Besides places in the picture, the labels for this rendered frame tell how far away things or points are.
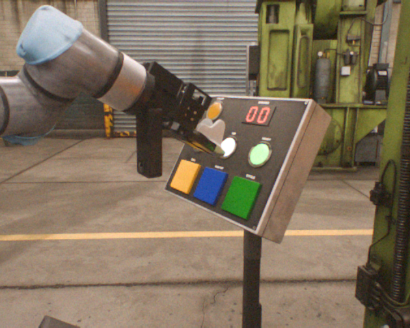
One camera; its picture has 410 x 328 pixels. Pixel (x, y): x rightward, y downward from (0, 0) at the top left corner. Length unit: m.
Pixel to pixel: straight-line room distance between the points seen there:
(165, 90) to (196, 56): 7.61
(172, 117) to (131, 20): 7.82
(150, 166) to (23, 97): 0.20
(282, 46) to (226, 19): 3.26
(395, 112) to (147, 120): 0.49
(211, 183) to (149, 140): 0.27
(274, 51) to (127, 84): 4.74
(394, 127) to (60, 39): 0.62
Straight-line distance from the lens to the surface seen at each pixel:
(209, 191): 0.77
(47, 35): 0.47
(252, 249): 0.91
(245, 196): 0.70
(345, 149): 5.35
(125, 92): 0.50
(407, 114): 0.74
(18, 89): 0.51
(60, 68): 0.48
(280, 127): 0.72
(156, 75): 0.54
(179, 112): 0.54
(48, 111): 0.52
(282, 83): 5.18
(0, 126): 0.49
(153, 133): 0.54
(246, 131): 0.78
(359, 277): 0.88
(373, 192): 0.82
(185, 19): 8.25
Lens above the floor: 1.23
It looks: 13 degrees down
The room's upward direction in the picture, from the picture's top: straight up
